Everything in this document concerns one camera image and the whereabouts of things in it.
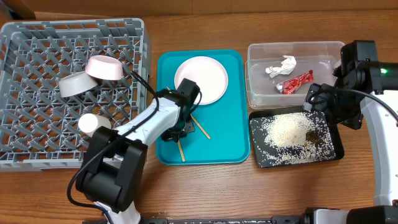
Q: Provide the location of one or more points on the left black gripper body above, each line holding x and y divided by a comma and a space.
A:
179, 133

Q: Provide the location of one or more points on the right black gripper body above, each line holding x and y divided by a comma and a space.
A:
341, 107

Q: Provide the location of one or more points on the brown food scrap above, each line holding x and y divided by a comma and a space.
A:
313, 137

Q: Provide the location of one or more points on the white rice pile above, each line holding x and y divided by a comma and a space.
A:
289, 133

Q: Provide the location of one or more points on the large white plate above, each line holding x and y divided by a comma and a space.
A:
208, 74

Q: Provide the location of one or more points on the white tissue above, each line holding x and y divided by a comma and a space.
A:
286, 67

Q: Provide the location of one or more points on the white cup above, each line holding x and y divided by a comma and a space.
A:
89, 123

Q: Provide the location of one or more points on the small white bowl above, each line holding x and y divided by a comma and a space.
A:
104, 67

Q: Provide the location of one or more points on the grey bowl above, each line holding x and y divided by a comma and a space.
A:
76, 83

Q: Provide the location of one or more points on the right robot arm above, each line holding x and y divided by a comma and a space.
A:
380, 112

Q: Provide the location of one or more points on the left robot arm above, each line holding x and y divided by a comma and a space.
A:
112, 168

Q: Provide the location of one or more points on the black waste tray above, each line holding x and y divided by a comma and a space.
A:
339, 149

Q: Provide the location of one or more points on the teal plastic tray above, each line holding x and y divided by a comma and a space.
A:
226, 120

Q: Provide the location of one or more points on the red snack wrapper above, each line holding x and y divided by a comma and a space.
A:
290, 86

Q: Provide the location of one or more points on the clear plastic bin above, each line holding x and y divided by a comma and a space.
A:
321, 57

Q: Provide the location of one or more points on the grey plastic dish rack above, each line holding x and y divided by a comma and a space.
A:
39, 127

